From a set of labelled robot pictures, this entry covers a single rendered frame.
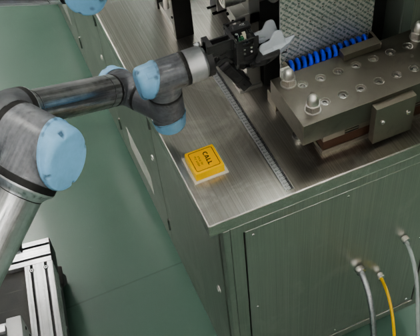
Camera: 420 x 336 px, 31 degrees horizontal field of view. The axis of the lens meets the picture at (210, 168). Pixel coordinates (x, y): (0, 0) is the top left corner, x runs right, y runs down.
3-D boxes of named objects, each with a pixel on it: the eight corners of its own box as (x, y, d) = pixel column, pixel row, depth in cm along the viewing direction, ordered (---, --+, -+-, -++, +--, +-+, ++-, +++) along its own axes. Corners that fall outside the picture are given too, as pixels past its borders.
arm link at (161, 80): (134, 88, 168) (128, 59, 161) (181, 72, 170) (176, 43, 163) (147, 111, 163) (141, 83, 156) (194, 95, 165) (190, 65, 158)
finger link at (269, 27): (293, 17, 166) (254, 31, 164) (293, 38, 171) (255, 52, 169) (286, 9, 168) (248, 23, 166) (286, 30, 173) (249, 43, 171)
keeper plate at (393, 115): (367, 138, 174) (371, 104, 166) (406, 123, 176) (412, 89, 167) (373, 145, 172) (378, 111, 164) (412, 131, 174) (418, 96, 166)
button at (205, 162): (185, 160, 175) (183, 153, 173) (213, 150, 177) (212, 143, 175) (196, 182, 171) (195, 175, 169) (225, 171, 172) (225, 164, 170)
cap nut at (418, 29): (406, 35, 177) (408, 19, 174) (419, 29, 178) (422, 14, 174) (415, 44, 175) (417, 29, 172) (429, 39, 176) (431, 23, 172)
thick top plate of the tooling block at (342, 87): (270, 99, 176) (270, 79, 171) (421, 43, 184) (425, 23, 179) (303, 145, 166) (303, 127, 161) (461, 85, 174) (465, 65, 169)
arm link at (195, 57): (194, 91, 164) (180, 68, 169) (213, 84, 165) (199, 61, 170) (191, 65, 159) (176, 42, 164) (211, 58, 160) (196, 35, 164)
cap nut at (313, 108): (301, 107, 165) (301, 92, 162) (316, 101, 166) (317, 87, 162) (309, 118, 163) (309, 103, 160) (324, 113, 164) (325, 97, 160)
